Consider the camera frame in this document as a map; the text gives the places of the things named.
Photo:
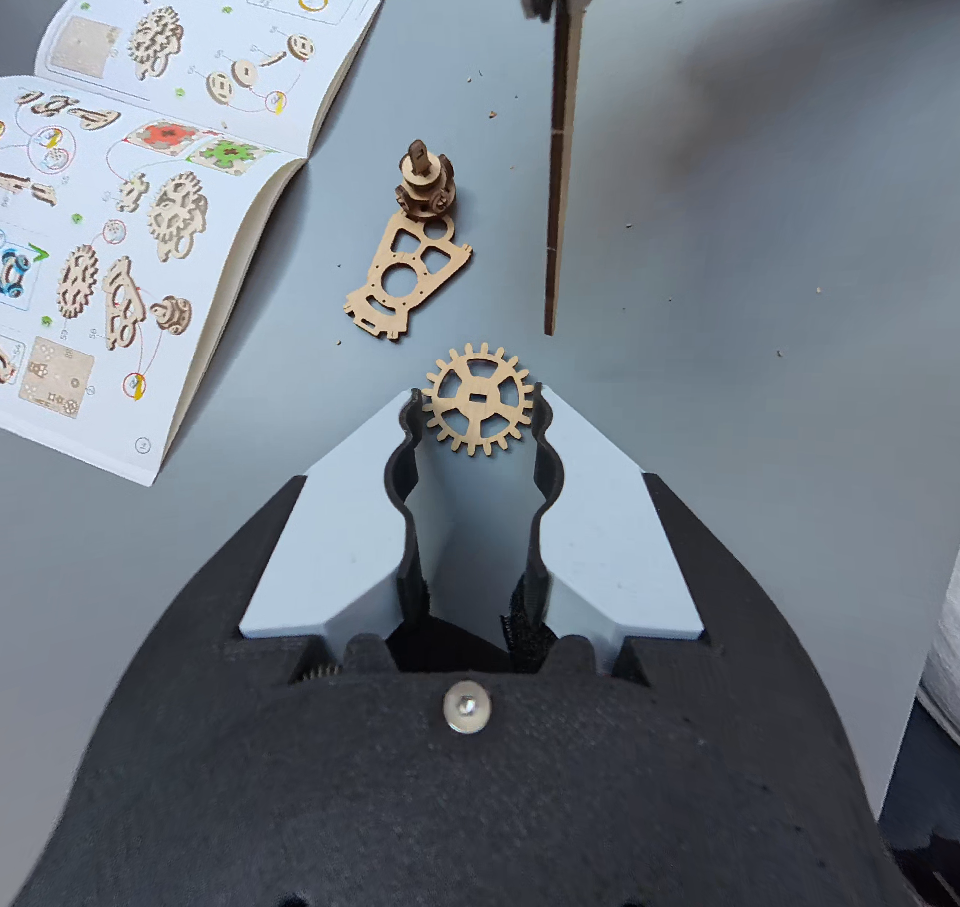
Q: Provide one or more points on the wooden gear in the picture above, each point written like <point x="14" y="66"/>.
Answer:
<point x="450" y="397"/>

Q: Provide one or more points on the illustrated instruction booklet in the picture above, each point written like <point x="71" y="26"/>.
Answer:
<point x="172" y="172"/>

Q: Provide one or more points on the wooden plate with round holes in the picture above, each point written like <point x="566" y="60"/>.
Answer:
<point x="409" y="277"/>

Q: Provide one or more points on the laser-cut wooden puzzle sheet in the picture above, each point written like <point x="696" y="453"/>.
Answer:
<point x="564" y="172"/>

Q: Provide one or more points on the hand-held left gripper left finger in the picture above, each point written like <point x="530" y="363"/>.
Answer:
<point x="337" y="547"/>

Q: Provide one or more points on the person's white clothing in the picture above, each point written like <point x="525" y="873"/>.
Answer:
<point x="943" y="659"/>

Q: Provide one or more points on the small wooden gear assembly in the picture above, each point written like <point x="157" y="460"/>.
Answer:
<point x="424" y="183"/>

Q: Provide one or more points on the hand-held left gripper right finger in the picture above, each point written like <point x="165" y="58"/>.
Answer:
<point x="615" y="547"/>

